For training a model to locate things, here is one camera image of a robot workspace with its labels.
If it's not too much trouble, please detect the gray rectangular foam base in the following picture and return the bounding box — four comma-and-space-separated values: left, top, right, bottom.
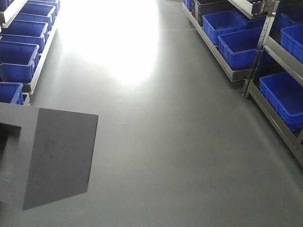
0, 103, 98, 210

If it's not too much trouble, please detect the blue bin right rack far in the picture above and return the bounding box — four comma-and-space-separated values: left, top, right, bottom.
202, 10, 247, 45

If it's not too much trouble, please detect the blue bin rack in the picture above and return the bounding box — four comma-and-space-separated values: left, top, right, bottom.
0, 41, 39, 83
0, 82, 24, 105
259, 72, 303, 131
218, 27, 262, 70
202, 10, 247, 45

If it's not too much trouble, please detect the blue bin right rack middle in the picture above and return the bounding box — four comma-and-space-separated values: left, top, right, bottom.
218, 27, 262, 70

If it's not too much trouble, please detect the blue bin near right rack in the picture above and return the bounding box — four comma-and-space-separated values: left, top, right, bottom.
259, 72, 303, 131

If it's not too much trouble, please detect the blue bin left rack near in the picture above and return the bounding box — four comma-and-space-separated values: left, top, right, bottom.
0, 82, 24, 105

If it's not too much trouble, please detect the right shelf rack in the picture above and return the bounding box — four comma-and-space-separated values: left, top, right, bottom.
182, 0, 303, 163

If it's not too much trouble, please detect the shelf rack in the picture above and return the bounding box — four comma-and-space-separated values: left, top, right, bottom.
182, 0, 303, 163
0, 0, 61, 105

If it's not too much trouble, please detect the left shelf rack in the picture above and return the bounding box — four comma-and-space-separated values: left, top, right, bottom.
0, 0, 61, 105

